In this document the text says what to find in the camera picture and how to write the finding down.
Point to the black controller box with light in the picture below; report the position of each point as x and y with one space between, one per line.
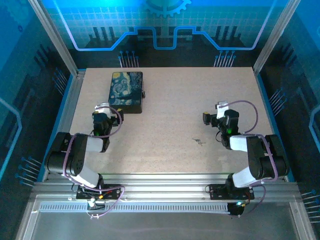
236 208

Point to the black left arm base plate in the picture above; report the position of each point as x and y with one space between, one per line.
112 192

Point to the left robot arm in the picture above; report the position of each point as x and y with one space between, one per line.
75 160

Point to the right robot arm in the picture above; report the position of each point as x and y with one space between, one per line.
260 160

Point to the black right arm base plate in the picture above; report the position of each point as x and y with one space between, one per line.
217 191

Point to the aluminium side rail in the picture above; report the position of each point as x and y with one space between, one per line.
66 120

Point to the aluminium frame cross beam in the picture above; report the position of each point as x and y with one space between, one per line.
162 186

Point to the starry night print box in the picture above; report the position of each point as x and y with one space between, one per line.
126 91

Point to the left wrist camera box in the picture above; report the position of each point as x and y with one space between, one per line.
102 110

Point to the aluminium frame post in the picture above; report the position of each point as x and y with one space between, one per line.
53 37
276 37

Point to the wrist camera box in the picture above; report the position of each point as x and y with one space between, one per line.
221 110
102 110

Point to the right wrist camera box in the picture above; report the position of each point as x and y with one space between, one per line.
221 110

